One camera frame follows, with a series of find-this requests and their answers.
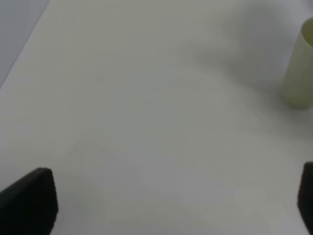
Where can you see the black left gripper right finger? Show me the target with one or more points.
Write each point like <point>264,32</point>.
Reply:
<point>305,196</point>

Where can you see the pale green plastic cup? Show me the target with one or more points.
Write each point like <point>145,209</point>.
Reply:
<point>297,85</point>

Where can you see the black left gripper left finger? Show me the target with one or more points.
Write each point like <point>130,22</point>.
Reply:
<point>29,206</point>

